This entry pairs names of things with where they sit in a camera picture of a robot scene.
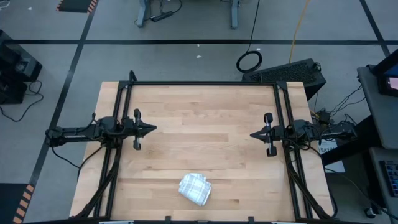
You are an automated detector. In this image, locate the yellow hanging cable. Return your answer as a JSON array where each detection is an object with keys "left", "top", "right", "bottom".
[{"left": 288, "top": 0, "right": 311, "bottom": 64}]

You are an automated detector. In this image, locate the black desk base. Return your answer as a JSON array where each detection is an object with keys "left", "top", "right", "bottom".
[{"left": 320, "top": 114, "right": 386, "bottom": 215}]

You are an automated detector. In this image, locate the grey desk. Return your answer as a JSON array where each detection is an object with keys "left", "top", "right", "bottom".
[
  {"left": 369, "top": 146, "right": 398, "bottom": 218},
  {"left": 356, "top": 64, "right": 398, "bottom": 150}
]

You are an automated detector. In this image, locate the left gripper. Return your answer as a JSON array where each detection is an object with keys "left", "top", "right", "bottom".
[{"left": 121, "top": 108, "right": 157, "bottom": 151}]

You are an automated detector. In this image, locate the dark keypad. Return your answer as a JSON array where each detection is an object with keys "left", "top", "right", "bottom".
[{"left": 381, "top": 160, "right": 398, "bottom": 198}]

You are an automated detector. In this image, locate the black floor cable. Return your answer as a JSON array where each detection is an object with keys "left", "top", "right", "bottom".
[{"left": 0, "top": 80, "right": 44, "bottom": 123}]

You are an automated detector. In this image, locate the grey table leg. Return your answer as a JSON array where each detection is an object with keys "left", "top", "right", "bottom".
[
  {"left": 136, "top": 0, "right": 152, "bottom": 28},
  {"left": 229, "top": 0, "right": 241, "bottom": 30}
]

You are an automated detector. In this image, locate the black monitor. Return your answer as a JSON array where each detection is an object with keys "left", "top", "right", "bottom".
[{"left": 372, "top": 49, "right": 398, "bottom": 98}]

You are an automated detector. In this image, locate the black power strip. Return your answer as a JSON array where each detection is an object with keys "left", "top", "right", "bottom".
[{"left": 150, "top": 11, "right": 174, "bottom": 22}]

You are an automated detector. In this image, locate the black equipment stack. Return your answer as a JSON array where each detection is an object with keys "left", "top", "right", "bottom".
[{"left": 0, "top": 29, "right": 44, "bottom": 105}]

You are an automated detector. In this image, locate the hazard striped floor mat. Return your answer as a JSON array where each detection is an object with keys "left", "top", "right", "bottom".
[
  {"left": 55, "top": 0, "right": 100, "bottom": 14},
  {"left": 0, "top": 182, "right": 35, "bottom": 224}
]

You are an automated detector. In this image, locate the black hanging cable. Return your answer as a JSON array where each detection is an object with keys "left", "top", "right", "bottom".
[{"left": 235, "top": 0, "right": 264, "bottom": 74}]

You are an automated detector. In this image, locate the black power adapter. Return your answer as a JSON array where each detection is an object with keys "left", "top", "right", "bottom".
[{"left": 318, "top": 110, "right": 332, "bottom": 124}]

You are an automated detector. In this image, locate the white plaid towel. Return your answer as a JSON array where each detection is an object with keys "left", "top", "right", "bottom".
[{"left": 178, "top": 173, "right": 212, "bottom": 207}]

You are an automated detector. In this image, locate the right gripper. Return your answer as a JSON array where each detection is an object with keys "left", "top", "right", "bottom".
[{"left": 249, "top": 112, "right": 284, "bottom": 157}]

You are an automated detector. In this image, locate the black aluminium table frame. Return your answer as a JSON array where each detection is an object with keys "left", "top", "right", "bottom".
[{"left": 73, "top": 70, "right": 336, "bottom": 224}]

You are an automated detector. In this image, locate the white paper sheet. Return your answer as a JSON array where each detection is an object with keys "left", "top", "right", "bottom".
[{"left": 317, "top": 138, "right": 346, "bottom": 174}]

